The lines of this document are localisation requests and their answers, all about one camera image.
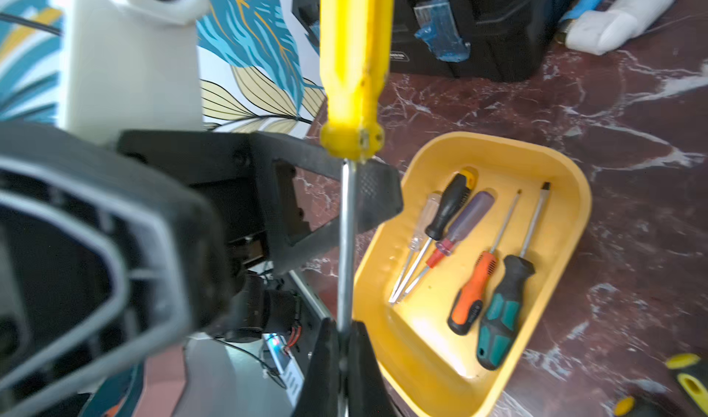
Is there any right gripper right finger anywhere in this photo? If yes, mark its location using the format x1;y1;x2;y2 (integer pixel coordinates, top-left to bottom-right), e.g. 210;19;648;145
348;321;396;417

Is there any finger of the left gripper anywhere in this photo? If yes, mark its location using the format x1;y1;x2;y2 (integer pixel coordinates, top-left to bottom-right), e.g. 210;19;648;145
249;132;404;276

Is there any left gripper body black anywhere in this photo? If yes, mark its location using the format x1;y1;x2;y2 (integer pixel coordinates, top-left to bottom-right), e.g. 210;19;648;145
1;122;309;406

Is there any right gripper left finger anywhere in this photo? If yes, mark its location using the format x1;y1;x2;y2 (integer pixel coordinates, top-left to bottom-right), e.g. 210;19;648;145
291;319;340;417

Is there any yellow black handle screwdriver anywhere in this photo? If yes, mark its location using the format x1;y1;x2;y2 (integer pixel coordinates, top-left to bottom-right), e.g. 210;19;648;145
398;167;478;295

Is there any orange black handle screwdriver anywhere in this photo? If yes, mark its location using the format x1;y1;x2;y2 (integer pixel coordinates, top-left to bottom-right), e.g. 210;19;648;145
447;190;522;336

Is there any green black handle screwdriver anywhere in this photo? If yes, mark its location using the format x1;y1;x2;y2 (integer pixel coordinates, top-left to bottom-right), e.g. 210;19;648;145
477;182;551;371

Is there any long yellow black screwdriver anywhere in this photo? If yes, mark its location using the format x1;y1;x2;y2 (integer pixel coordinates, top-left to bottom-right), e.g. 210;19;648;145
320;0;395;340

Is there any yellow dotted black screwdriver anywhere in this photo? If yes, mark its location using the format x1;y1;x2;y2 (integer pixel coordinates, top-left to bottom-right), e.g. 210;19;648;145
612;354;707;417

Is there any yellow plastic tray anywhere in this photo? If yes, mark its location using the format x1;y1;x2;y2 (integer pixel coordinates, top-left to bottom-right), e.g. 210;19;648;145
353;132;592;416

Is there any black plastic toolbox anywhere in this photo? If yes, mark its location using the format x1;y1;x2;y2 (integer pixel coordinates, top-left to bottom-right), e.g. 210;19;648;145
291;0;587;83

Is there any white blue plug adapter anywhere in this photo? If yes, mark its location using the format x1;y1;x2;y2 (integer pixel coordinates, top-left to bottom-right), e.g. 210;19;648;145
554;0;675;56

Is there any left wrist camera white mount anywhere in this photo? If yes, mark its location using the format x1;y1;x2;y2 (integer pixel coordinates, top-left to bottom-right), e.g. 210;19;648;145
57;0;209;145

